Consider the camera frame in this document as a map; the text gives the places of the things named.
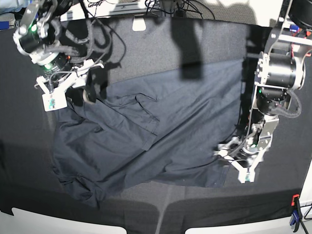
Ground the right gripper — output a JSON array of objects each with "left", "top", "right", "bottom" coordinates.
[{"left": 65, "top": 70, "right": 97, "bottom": 104}]

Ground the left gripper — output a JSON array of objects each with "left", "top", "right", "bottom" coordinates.
[{"left": 229, "top": 143, "right": 258, "bottom": 162}]

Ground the dark navy t-shirt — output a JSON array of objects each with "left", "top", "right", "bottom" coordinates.
[{"left": 53, "top": 59, "right": 243, "bottom": 207}]

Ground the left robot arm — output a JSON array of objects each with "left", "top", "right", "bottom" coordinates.
[{"left": 227, "top": 0, "right": 312, "bottom": 163}]

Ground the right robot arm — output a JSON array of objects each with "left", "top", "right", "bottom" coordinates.
[{"left": 13, "top": 0, "right": 113, "bottom": 110}]

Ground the black felt table cover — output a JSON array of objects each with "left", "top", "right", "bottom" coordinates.
[{"left": 0, "top": 18, "right": 312, "bottom": 234}]

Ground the blue clamp near right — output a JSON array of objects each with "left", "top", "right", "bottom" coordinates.
[{"left": 290, "top": 194, "right": 302, "bottom": 233}]

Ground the black cable bundle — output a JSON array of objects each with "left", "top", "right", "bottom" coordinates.
[{"left": 144, "top": 0, "right": 216, "bottom": 20}]

